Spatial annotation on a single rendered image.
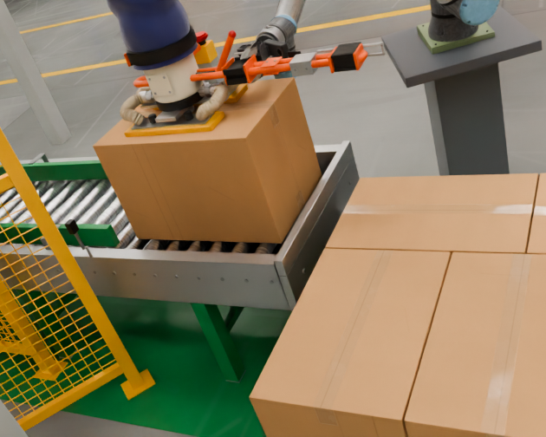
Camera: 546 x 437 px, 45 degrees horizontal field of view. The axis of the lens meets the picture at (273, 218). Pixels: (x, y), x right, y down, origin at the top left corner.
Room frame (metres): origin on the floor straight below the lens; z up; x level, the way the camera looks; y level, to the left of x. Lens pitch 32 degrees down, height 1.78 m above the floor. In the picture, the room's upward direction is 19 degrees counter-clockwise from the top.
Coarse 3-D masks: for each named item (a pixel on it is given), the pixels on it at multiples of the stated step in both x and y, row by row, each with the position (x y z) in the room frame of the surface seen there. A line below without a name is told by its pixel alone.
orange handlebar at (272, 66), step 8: (200, 48) 2.36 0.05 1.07; (320, 56) 1.86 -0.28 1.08; (360, 56) 1.76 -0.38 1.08; (256, 64) 1.97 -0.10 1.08; (264, 64) 1.93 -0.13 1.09; (272, 64) 1.90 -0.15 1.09; (280, 64) 1.89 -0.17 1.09; (288, 64) 1.88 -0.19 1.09; (312, 64) 1.83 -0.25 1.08; (320, 64) 1.82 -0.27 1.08; (328, 64) 1.80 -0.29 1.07; (216, 72) 2.01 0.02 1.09; (256, 72) 1.93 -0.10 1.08; (264, 72) 1.91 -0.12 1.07; (272, 72) 1.90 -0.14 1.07; (136, 80) 2.20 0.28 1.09; (144, 80) 2.20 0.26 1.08; (192, 80) 2.05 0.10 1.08; (200, 80) 2.04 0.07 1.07
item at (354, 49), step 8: (336, 48) 1.84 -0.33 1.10; (344, 48) 1.81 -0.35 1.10; (352, 48) 1.79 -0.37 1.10; (360, 48) 1.78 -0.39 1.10; (328, 56) 1.79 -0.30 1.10; (336, 56) 1.78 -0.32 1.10; (344, 56) 1.77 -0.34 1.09; (352, 56) 1.76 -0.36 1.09; (336, 64) 1.79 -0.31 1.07; (344, 64) 1.78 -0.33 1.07; (352, 64) 1.77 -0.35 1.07; (360, 64) 1.76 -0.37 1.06
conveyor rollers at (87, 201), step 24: (48, 192) 2.78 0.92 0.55; (72, 192) 2.75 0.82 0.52; (96, 192) 2.63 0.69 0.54; (0, 216) 2.74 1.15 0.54; (24, 216) 2.63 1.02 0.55; (72, 216) 2.49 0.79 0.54; (96, 216) 2.46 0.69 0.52; (120, 216) 2.34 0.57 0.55; (120, 240) 2.17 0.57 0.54; (144, 240) 2.13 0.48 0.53; (168, 240) 2.10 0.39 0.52
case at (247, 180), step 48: (288, 96) 2.05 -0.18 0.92; (96, 144) 2.12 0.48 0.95; (144, 144) 2.00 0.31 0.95; (192, 144) 1.90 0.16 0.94; (240, 144) 1.80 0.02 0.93; (288, 144) 1.98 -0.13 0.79; (144, 192) 2.05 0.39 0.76; (192, 192) 1.94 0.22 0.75; (240, 192) 1.84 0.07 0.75; (288, 192) 1.90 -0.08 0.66; (192, 240) 1.99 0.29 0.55; (240, 240) 1.87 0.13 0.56
